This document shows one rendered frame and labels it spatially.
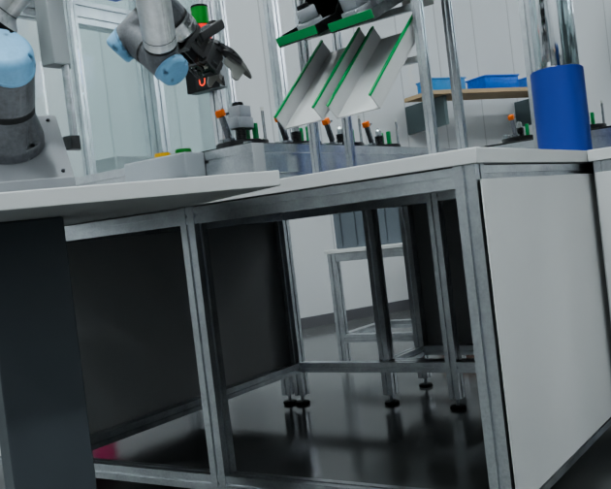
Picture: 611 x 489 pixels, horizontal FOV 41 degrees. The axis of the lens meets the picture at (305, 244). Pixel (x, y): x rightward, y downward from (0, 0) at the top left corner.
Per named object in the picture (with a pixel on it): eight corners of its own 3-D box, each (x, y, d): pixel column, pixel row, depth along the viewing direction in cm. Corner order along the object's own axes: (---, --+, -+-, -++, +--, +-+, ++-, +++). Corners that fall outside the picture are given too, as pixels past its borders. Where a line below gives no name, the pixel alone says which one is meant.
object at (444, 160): (477, 162, 153) (475, 146, 153) (-9, 236, 238) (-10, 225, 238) (645, 161, 269) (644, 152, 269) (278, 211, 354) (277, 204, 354)
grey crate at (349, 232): (445, 238, 386) (439, 189, 386) (334, 249, 422) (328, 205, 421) (480, 232, 421) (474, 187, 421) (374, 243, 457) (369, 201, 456)
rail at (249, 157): (256, 184, 193) (251, 138, 192) (20, 222, 243) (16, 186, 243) (271, 184, 197) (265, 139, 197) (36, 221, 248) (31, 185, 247)
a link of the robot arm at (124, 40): (124, 59, 189) (157, 24, 189) (97, 36, 194) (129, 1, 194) (142, 76, 196) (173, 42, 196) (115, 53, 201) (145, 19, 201)
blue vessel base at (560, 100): (585, 154, 238) (574, 61, 237) (532, 162, 247) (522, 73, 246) (599, 155, 251) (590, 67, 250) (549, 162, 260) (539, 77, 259)
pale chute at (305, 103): (324, 120, 189) (312, 106, 187) (284, 130, 198) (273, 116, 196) (369, 41, 203) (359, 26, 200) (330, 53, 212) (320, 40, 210)
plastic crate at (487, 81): (500, 94, 673) (498, 80, 673) (521, 87, 652) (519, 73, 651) (466, 95, 657) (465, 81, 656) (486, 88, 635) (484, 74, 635)
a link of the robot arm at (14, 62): (-9, 125, 159) (-13, 65, 150) (-42, 90, 165) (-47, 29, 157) (48, 111, 167) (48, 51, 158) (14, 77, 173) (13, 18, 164)
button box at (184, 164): (187, 177, 195) (184, 150, 195) (125, 187, 207) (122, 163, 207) (207, 176, 201) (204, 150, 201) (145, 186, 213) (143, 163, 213)
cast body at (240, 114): (239, 127, 213) (236, 100, 213) (226, 130, 215) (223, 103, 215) (259, 128, 220) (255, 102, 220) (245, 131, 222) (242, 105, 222)
